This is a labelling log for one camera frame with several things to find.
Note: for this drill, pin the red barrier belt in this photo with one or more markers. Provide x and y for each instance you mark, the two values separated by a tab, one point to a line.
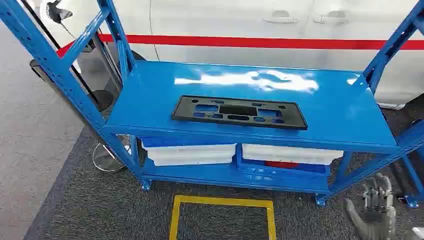
232	42

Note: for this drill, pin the blue metal shelf rack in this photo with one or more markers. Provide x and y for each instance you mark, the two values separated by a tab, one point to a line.
331	109

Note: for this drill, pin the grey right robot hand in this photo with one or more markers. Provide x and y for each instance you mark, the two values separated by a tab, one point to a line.
374	222

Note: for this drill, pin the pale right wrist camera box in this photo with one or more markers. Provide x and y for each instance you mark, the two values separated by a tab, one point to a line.
418	234

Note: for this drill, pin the black plastic plate with cutouts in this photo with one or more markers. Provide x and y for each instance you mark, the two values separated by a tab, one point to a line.
298	121

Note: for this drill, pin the white car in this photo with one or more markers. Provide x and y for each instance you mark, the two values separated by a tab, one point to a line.
232	20

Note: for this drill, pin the red flat object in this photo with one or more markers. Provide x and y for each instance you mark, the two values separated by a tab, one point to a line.
281	164

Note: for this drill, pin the white plastic bin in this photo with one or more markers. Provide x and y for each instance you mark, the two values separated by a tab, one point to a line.
291	154
188	155

